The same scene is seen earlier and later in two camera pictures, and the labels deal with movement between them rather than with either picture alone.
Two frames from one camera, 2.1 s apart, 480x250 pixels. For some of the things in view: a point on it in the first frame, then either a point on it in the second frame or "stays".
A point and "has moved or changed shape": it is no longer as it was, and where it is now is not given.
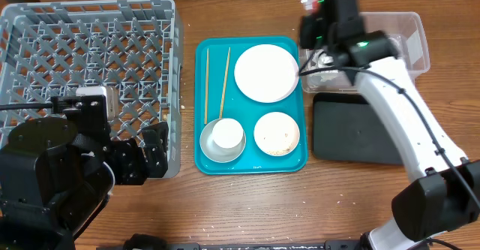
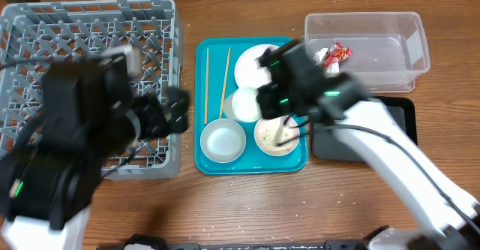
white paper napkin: x=321 y=60 stays
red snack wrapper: x=310 y=1 has moved or changed shape
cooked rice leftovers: x=282 y=152 has moved or changed shape
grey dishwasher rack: x=51 y=46 stays
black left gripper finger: x=156 y=155 to x=178 y=121
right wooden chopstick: x=224 y=82 stays
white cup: x=227 y=133 to x=242 y=105
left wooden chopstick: x=206 y=85 stays
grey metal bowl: x=216 y=152 stays
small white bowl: x=277 y=134 stays
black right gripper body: x=314 y=34 to x=279 y=104
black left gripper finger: x=156 y=140 to x=177 y=100
